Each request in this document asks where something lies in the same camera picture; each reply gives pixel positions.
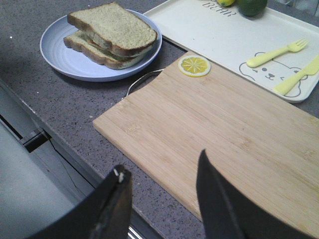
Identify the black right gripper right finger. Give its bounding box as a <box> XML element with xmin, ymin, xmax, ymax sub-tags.
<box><xmin>196</xmin><ymin>150</ymin><xmax>309</xmax><ymax>239</ymax></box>

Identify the bread slice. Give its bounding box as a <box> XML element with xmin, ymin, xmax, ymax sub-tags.
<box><xmin>67</xmin><ymin>2</ymin><xmax>158</xmax><ymax>57</ymax></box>
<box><xmin>63</xmin><ymin>28</ymin><xmax>158</xmax><ymax>70</ymax></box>

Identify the white bear tray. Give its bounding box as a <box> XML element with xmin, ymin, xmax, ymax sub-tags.
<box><xmin>146</xmin><ymin>0</ymin><xmax>319</xmax><ymax>90</ymax></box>

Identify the green lime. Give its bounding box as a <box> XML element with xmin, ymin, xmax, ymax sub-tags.
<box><xmin>237</xmin><ymin>0</ymin><xmax>268</xmax><ymax>17</ymax></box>

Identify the blue plate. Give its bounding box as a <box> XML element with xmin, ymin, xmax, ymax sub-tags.
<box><xmin>40</xmin><ymin>10</ymin><xmax>162</xmax><ymax>82</ymax></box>

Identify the yellow lemon right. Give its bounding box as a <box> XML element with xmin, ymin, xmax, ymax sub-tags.
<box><xmin>217</xmin><ymin>0</ymin><xmax>235</xmax><ymax>7</ymax></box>

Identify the wooden cutting board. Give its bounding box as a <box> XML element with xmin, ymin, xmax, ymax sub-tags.
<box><xmin>93</xmin><ymin>62</ymin><xmax>319</xmax><ymax>238</ymax></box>

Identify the metal board handle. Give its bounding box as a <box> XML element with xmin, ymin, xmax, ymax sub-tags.
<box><xmin>125</xmin><ymin>69</ymin><xmax>164</xmax><ymax>97</ymax></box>

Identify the lemon slice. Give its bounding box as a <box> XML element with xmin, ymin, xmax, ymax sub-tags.
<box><xmin>177</xmin><ymin>55</ymin><xmax>211</xmax><ymax>77</ymax></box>

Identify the yellow plastic fork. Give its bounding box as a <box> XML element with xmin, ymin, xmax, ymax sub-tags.
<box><xmin>246</xmin><ymin>39</ymin><xmax>309</xmax><ymax>68</ymax></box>

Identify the yellow plastic knife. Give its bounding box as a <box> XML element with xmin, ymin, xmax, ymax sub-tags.
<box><xmin>272</xmin><ymin>55</ymin><xmax>319</xmax><ymax>95</ymax></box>

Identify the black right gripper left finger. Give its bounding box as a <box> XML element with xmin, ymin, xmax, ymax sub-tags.
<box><xmin>29</xmin><ymin>165</ymin><xmax>132</xmax><ymax>239</ymax></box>

